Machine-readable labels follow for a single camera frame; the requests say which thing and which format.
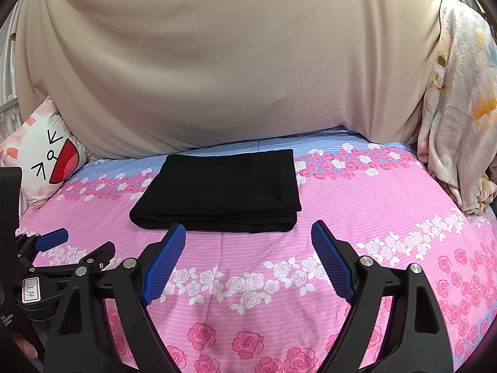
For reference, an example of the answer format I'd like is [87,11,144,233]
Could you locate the black pants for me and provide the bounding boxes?
[129,149,302,233]

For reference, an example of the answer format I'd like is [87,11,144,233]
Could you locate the person's left hand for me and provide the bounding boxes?
[12,334,38,360]

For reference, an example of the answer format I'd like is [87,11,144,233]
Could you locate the cat face pillow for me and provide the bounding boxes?
[1,97,90,210]

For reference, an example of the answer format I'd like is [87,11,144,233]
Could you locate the white satin curtain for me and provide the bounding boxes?
[0,2,23,141]

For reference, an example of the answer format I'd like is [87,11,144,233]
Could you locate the floral pastel blanket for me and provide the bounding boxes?
[417,0,496,214]

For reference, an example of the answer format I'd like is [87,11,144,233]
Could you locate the beige hanging sheet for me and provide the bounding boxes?
[14,0,441,158]

